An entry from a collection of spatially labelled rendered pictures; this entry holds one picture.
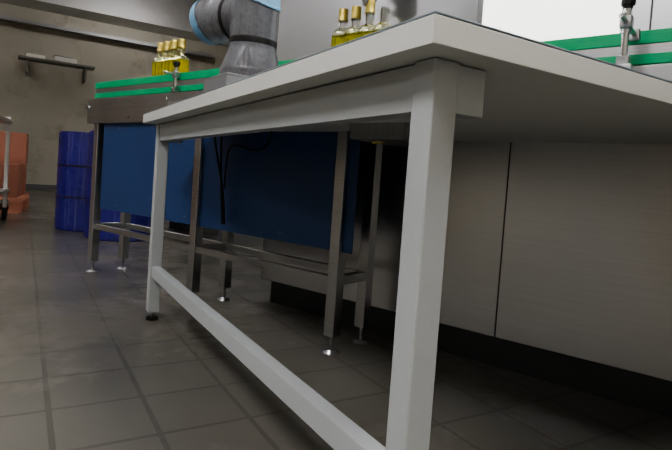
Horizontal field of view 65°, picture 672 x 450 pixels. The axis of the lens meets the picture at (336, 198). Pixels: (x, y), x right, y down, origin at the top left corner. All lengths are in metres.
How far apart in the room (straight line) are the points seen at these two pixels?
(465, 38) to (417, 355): 0.37
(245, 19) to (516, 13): 0.86
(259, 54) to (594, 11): 0.95
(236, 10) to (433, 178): 0.82
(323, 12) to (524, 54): 1.61
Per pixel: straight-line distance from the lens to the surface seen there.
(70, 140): 4.61
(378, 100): 0.73
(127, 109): 2.67
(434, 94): 0.64
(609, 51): 1.49
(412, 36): 0.62
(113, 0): 9.38
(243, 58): 1.28
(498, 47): 0.66
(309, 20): 2.28
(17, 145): 6.43
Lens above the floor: 0.56
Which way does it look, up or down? 2 degrees down
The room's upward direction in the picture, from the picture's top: 4 degrees clockwise
